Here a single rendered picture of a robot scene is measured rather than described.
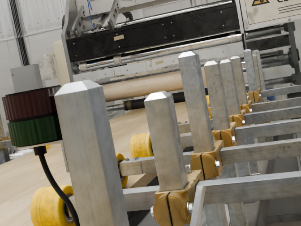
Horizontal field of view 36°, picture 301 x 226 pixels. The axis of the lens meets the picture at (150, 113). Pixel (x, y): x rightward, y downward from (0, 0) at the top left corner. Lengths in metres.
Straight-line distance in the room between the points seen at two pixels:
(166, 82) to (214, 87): 1.91
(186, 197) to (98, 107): 0.28
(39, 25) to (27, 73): 1.10
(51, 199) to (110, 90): 2.43
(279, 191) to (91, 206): 0.34
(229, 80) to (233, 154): 0.48
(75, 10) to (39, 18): 7.18
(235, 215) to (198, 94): 0.42
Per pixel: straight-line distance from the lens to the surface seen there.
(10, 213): 1.05
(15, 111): 0.44
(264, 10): 2.92
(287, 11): 2.91
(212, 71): 1.14
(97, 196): 0.43
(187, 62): 0.90
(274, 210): 3.25
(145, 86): 3.09
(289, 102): 1.68
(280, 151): 0.94
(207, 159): 0.89
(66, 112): 0.43
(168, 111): 0.65
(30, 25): 10.86
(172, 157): 0.66
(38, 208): 0.80
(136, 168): 1.00
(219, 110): 1.15
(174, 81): 3.04
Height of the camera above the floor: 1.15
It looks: 5 degrees down
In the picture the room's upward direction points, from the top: 10 degrees counter-clockwise
